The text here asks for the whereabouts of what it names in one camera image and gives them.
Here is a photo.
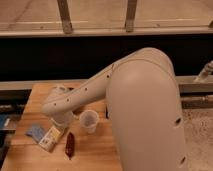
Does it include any dark red pepper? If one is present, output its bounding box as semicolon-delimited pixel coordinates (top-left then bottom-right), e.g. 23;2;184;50
65;133;75;159

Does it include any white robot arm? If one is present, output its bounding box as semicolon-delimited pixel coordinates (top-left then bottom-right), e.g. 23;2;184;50
42;47;188;171

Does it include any white ceramic cup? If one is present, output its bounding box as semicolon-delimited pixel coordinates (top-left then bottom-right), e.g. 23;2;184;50
79;110;99;134

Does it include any white lotion bottle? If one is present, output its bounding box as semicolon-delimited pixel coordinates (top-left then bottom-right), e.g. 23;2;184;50
39;126;64;152

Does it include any blue cloth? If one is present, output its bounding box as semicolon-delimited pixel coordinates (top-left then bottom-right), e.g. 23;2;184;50
26;125;45;142

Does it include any blue object at left edge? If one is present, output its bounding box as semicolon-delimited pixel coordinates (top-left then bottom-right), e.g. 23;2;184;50
0;115;9;129

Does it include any right metal window post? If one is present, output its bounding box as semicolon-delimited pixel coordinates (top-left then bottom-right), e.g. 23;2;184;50
125;0;137;32

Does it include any metal window post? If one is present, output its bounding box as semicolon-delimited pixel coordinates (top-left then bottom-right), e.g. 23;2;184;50
125;0;137;32
57;0;73;34

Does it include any left metal window post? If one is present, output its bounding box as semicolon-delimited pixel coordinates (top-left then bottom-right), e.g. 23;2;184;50
57;0;73;34

